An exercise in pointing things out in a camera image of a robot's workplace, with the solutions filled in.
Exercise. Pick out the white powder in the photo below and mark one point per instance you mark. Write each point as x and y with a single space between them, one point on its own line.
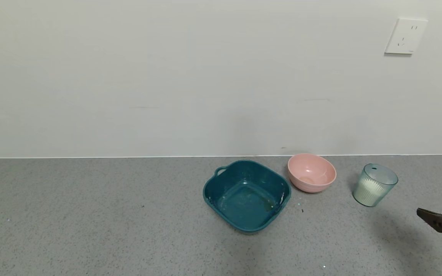
368 190

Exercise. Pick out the pink round bowl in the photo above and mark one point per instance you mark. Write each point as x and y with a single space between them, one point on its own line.
313 174

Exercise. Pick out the black gripper finger with barcode label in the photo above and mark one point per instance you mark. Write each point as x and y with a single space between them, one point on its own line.
439 222

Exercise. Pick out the teal square plastic basin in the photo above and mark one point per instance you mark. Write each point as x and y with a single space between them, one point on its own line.
244 199

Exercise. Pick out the white wall power socket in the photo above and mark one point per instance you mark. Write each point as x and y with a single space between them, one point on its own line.
406 36

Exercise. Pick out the translucent ribbed plastic cup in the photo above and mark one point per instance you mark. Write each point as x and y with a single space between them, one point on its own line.
374 191

